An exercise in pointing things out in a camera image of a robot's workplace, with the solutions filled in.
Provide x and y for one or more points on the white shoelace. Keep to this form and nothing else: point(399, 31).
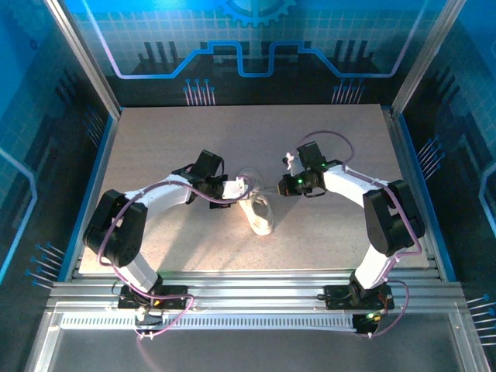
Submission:
point(271, 191)

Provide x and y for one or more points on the white sneaker shoe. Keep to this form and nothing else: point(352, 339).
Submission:
point(261, 221)

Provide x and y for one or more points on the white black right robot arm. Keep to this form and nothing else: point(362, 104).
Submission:
point(391, 221)

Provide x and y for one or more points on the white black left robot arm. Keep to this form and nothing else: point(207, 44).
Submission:
point(120, 232)

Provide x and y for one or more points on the black controller board with LEDs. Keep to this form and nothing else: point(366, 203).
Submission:
point(368, 325)

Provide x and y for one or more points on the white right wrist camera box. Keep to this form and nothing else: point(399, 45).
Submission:
point(290, 160)

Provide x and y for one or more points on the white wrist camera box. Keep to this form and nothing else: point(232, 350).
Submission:
point(237, 188)
point(290, 160)

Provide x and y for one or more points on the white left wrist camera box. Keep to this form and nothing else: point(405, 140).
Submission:
point(237, 188)

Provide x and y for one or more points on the aluminium side rail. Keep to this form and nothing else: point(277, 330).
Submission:
point(399, 155)

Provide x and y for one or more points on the aluminium rail frame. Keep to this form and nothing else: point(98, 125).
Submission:
point(252, 288)

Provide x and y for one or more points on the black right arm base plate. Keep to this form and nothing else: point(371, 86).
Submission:
point(337, 296)

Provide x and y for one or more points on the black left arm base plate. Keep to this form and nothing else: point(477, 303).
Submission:
point(174, 298)

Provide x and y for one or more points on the aluminium enclosure post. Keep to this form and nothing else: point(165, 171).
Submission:
point(83, 62)
point(426, 58)

